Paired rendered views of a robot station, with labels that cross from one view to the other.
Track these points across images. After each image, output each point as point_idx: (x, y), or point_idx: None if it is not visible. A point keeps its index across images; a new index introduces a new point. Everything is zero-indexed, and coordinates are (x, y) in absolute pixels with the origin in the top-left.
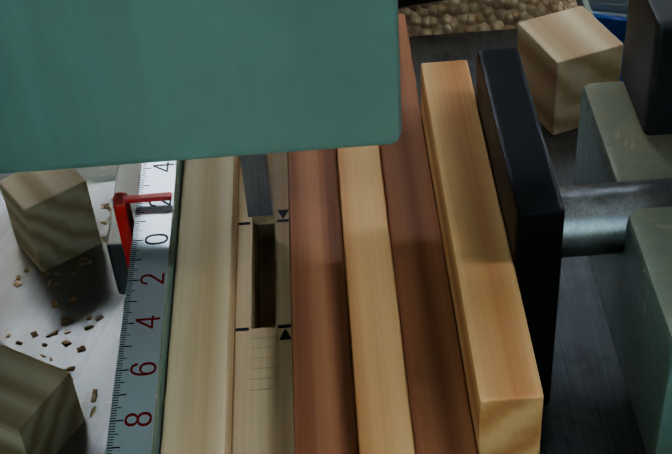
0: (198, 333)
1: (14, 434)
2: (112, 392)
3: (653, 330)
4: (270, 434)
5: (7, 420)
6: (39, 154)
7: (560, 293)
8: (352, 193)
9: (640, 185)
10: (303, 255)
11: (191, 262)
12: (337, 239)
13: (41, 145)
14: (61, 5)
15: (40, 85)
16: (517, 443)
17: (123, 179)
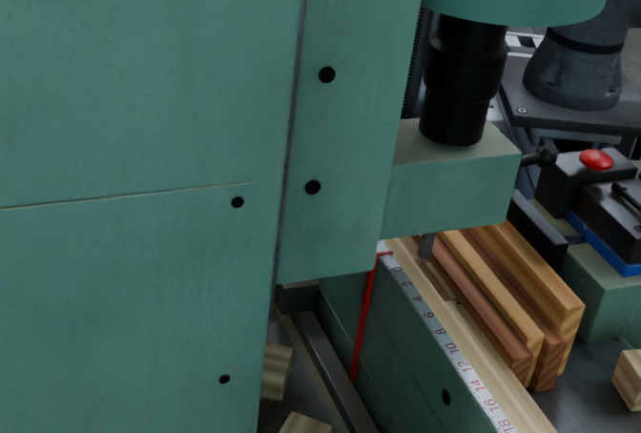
0: (434, 302)
1: (281, 377)
2: (295, 360)
3: (589, 288)
4: (476, 336)
5: (277, 370)
6: (384, 233)
7: None
8: (460, 247)
9: (565, 237)
10: (452, 272)
11: (411, 278)
12: (461, 265)
13: (386, 229)
14: (415, 175)
15: (396, 205)
16: (572, 325)
17: None
